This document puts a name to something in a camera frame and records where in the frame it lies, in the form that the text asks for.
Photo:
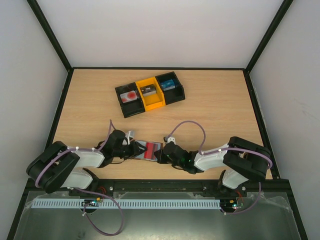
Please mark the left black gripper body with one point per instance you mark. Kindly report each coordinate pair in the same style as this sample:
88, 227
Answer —
125, 153

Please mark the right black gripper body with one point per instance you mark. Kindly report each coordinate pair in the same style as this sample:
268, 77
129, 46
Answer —
163, 154

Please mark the brown leather card holder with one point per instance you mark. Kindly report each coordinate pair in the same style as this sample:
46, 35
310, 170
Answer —
140, 157

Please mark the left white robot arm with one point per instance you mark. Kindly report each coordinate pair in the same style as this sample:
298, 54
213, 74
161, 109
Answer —
61, 166

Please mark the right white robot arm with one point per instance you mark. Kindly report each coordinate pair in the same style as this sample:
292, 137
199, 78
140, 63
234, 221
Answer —
246, 160

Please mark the red white card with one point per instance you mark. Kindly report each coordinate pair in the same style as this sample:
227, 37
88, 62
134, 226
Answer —
128, 96

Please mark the grey vip card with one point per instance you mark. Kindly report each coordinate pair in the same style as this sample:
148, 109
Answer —
148, 90

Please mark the blue card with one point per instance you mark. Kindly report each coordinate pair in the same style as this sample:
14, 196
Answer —
168, 84

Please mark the left black bin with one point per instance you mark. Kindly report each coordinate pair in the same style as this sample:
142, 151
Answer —
132, 108

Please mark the black bin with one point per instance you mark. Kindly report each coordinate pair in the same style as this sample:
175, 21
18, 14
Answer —
174, 95
132, 108

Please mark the yellow middle bin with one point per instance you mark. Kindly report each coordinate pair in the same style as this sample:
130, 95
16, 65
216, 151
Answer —
153, 101

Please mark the right black bin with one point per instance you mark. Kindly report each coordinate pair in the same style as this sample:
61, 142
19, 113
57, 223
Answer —
174, 95

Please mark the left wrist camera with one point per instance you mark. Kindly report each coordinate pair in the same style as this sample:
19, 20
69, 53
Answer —
130, 136

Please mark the light blue cable duct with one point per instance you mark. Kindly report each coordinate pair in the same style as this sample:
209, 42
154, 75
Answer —
175, 204

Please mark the black enclosure frame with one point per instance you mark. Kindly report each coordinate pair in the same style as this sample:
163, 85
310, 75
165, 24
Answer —
276, 183

